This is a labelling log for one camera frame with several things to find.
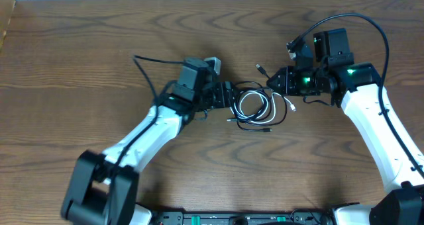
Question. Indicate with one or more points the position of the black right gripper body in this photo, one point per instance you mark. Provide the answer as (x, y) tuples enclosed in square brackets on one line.
[(306, 82)]

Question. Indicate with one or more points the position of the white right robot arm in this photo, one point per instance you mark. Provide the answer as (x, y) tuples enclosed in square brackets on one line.
[(357, 89)]

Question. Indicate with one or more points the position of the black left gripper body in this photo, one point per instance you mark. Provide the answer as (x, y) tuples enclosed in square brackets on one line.
[(227, 94)]

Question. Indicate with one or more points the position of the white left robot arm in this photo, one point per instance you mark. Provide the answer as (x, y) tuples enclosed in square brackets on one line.
[(103, 187)]

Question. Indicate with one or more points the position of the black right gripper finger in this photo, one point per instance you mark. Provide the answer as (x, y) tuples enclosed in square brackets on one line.
[(276, 78), (276, 88)]

